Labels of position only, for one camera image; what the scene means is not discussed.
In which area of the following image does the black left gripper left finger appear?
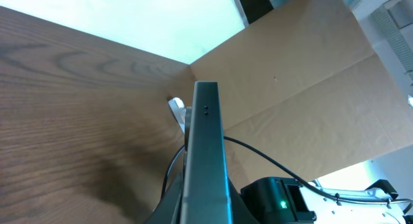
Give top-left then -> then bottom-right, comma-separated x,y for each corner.
145,172 -> 183,224

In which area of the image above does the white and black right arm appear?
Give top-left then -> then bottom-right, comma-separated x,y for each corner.
240,177 -> 412,223

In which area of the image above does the cardboard panel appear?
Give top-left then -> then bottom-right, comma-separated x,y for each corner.
190,0 -> 412,180

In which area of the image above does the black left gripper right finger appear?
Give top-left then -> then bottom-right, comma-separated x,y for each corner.
228,179 -> 259,224

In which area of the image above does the Samsung Galaxy smartphone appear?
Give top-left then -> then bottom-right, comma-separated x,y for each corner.
180,81 -> 233,224

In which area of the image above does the white power strip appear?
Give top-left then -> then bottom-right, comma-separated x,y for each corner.
168,97 -> 186,132

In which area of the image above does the black charger cable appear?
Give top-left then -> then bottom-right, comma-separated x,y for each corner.
160,145 -> 185,199

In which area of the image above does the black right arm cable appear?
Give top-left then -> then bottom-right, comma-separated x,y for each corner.
223,136 -> 413,205

